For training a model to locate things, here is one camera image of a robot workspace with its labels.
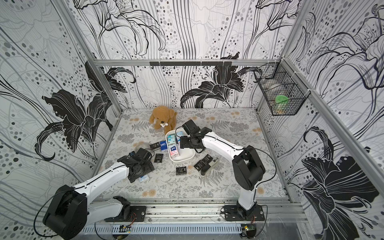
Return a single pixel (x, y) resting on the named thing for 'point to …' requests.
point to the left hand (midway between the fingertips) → (147, 173)
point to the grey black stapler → (208, 168)
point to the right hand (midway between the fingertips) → (187, 142)
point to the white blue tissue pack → (143, 178)
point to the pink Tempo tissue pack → (174, 151)
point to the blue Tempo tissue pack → (163, 146)
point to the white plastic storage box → (186, 154)
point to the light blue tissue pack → (180, 133)
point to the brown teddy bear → (163, 118)
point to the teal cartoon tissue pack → (171, 139)
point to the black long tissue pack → (202, 162)
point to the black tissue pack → (158, 158)
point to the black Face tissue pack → (155, 146)
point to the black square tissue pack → (181, 170)
